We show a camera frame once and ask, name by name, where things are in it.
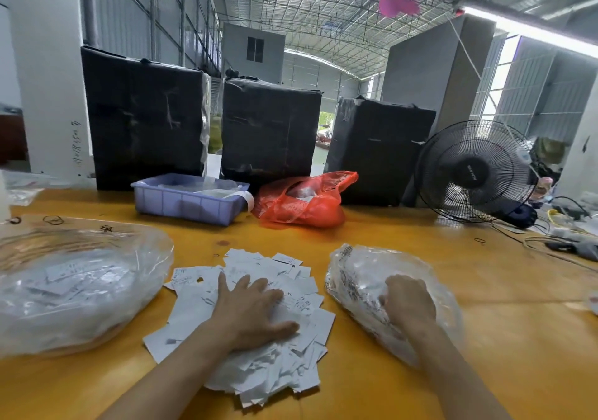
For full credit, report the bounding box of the grey cabin with window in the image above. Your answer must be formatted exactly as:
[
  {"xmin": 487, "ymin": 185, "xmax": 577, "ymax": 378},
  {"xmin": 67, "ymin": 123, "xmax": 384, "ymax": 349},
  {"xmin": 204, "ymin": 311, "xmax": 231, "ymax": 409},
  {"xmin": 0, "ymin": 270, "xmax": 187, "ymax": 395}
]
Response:
[{"xmin": 221, "ymin": 23, "xmax": 287, "ymax": 84}]

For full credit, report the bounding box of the pink hanging object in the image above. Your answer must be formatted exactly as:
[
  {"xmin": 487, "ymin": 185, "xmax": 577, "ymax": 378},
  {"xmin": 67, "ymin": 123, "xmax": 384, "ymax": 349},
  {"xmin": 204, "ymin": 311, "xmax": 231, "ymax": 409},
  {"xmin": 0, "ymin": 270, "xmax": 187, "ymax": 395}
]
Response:
[{"xmin": 377, "ymin": 0, "xmax": 422, "ymax": 18}]

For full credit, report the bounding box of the person's right forearm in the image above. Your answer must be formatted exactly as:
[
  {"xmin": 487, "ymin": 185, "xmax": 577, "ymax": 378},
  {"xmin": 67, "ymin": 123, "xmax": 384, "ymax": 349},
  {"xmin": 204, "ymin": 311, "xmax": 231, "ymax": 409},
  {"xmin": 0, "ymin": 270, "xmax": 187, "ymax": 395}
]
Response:
[{"xmin": 400, "ymin": 317, "xmax": 513, "ymax": 420}]

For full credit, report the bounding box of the white pillar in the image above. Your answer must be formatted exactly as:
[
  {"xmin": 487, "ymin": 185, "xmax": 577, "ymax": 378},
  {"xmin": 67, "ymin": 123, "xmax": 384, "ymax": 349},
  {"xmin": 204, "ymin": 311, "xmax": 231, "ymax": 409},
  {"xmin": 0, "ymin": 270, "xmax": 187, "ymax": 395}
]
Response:
[{"xmin": 4, "ymin": 0, "xmax": 95, "ymax": 181}]

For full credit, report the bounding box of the clear plastic bag black print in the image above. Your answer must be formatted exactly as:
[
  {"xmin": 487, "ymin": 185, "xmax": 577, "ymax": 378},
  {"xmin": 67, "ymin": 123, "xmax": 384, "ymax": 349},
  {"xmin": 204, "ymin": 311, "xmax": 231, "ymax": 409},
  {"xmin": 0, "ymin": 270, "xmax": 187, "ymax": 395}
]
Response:
[{"xmin": 324, "ymin": 243, "xmax": 465, "ymax": 370}]

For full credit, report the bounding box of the person's right hand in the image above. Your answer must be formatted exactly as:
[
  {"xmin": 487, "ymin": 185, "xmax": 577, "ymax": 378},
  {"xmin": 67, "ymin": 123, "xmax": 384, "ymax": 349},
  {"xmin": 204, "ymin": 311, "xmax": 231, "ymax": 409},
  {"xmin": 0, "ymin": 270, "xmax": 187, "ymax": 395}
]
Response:
[{"xmin": 381, "ymin": 275, "xmax": 439, "ymax": 338}]

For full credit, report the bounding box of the large clear bag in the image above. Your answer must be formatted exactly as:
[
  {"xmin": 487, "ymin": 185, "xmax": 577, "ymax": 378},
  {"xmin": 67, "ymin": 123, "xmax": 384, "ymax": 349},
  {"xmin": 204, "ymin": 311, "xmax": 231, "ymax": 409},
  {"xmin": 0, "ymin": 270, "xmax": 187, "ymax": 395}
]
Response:
[{"xmin": 0, "ymin": 221, "xmax": 176, "ymax": 358}]

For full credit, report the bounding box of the bundle of cables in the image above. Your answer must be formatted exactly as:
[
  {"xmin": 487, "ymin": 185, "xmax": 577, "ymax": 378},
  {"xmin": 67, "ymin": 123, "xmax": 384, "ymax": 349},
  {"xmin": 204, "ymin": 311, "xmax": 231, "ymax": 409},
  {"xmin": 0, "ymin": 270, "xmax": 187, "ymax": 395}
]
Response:
[{"xmin": 490, "ymin": 205, "xmax": 598, "ymax": 262}]

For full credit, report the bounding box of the blue plastic bin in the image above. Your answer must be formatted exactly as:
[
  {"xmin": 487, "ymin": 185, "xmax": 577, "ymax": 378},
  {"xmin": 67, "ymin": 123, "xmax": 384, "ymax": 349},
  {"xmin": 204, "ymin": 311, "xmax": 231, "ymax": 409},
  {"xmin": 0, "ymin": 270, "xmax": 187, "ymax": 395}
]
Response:
[{"xmin": 131, "ymin": 173, "xmax": 255, "ymax": 226}]

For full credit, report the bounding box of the person's left hand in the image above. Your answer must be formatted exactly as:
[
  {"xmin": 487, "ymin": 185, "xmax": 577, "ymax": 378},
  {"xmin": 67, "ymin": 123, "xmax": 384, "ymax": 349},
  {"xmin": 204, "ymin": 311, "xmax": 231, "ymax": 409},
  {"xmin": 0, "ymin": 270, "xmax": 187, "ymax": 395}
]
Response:
[{"xmin": 207, "ymin": 273, "xmax": 302, "ymax": 353}]

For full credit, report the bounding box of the person's left forearm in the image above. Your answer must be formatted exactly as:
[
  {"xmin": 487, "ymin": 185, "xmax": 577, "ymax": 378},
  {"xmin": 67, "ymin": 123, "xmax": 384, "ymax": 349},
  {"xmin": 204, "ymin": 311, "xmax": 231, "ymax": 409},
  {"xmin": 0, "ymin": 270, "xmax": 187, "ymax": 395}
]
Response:
[{"xmin": 98, "ymin": 326, "xmax": 237, "ymax": 420}]

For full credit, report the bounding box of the large black wrapped bale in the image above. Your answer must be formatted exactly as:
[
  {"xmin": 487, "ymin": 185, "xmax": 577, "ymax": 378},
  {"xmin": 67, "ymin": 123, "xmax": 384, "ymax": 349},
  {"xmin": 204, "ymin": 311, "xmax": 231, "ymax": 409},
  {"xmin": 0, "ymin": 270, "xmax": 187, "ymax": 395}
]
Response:
[
  {"xmin": 219, "ymin": 77, "xmax": 323, "ymax": 192},
  {"xmin": 324, "ymin": 96, "xmax": 437, "ymax": 208},
  {"xmin": 80, "ymin": 46, "xmax": 212, "ymax": 192}
]

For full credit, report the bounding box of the black table fan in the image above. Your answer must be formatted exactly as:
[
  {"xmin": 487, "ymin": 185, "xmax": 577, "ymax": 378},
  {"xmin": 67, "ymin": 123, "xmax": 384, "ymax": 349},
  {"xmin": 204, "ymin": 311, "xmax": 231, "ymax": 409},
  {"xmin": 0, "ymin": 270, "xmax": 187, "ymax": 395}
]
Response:
[{"xmin": 414, "ymin": 119, "xmax": 538, "ymax": 224}]

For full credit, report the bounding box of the red plastic bag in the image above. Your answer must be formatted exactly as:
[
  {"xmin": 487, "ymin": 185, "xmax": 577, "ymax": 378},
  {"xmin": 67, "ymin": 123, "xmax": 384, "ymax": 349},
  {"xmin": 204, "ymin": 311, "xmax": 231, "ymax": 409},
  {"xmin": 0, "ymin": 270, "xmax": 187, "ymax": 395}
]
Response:
[{"xmin": 252, "ymin": 170, "xmax": 360, "ymax": 229}]

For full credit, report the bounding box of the pile of white labels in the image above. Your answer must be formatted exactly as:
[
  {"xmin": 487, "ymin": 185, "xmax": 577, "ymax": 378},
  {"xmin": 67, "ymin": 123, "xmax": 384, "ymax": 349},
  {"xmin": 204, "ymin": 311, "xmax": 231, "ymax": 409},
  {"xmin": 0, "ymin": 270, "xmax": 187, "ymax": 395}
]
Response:
[{"xmin": 143, "ymin": 249, "xmax": 336, "ymax": 409}]

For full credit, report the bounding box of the brown wooden cabinet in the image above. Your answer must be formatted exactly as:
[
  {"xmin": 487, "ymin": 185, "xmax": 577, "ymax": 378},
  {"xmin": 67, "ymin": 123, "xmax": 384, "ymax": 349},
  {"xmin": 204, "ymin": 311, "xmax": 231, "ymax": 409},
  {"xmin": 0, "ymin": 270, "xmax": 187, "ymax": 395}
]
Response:
[{"xmin": 0, "ymin": 107, "xmax": 29, "ymax": 166}]

